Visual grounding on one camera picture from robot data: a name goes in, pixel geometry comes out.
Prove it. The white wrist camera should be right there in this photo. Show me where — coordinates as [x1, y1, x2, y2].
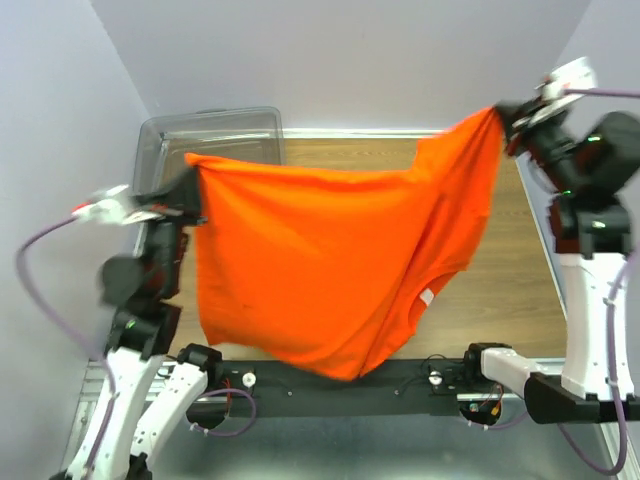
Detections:
[71, 185, 162, 226]
[537, 56, 597, 116]

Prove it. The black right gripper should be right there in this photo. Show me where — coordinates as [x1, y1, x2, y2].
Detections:
[491, 97, 583, 192]

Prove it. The orange t shirt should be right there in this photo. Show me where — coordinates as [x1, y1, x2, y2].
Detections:
[185, 107, 504, 381]

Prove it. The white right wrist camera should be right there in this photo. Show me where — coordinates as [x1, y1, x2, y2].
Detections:
[537, 56, 597, 116]

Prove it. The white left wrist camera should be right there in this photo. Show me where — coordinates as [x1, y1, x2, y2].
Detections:
[71, 185, 162, 226]

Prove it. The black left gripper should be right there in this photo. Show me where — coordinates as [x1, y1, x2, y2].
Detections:
[130, 163, 210, 293]

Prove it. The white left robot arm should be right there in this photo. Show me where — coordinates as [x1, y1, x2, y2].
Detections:
[57, 167, 222, 479]

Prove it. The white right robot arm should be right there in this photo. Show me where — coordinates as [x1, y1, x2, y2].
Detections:
[459, 105, 639, 424]

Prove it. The clear plastic bin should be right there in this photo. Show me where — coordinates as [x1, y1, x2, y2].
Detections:
[133, 106, 286, 193]

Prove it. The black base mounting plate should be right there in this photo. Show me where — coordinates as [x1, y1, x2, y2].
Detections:
[223, 356, 499, 418]

